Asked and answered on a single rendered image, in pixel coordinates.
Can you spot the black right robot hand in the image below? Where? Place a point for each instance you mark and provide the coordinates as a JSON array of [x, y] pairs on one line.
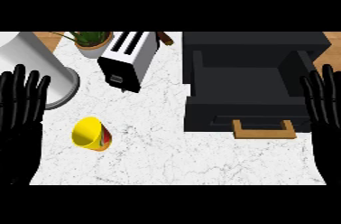
[[328, 137]]

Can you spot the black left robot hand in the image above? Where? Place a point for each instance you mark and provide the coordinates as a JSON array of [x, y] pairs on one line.
[[18, 134]]

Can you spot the large white cylindrical appliance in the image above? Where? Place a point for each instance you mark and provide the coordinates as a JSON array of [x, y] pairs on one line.
[[36, 68]]

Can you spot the dark grey open drawer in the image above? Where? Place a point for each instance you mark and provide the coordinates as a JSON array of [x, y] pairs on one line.
[[248, 95]]

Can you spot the potted green plant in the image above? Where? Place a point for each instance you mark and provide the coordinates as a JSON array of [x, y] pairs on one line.
[[92, 42]]

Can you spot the brown wooden utensil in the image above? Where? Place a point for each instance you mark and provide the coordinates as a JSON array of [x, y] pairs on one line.
[[165, 38]]

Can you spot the yellow cup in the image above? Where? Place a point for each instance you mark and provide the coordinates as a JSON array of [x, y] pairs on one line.
[[92, 134]]

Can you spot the silver and black toaster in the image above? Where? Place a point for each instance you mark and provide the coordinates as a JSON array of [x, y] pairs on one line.
[[129, 59]]

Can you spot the dark grey drawer cabinet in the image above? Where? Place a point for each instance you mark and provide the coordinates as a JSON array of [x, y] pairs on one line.
[[253, 45]]

